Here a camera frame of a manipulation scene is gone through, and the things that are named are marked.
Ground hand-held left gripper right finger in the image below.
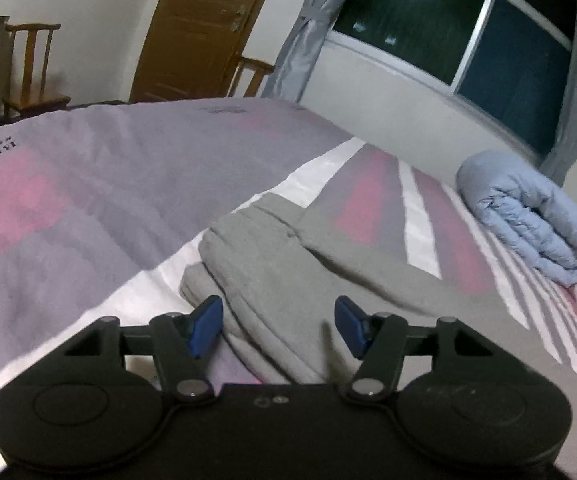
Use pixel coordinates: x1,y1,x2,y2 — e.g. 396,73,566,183
334,296,495,405

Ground wooden chair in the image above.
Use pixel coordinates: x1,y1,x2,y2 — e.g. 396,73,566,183
227,55,275,98
2,22,72,121

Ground folded light blue quilt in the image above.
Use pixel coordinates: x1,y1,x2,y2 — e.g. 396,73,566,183
455,149,577,288

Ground brown wooden door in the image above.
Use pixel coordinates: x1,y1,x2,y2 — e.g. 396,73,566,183
128,0,285,105

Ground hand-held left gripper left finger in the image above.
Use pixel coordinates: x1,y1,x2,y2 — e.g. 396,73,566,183
62,295,224,405

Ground grey pants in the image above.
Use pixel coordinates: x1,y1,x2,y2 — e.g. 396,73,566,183
178,192,577,476

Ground white framed window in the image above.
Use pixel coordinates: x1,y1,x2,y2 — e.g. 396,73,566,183
325,0,577,158

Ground striped pink grey bedspread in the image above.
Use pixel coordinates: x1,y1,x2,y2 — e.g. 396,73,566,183
0,97,577,431

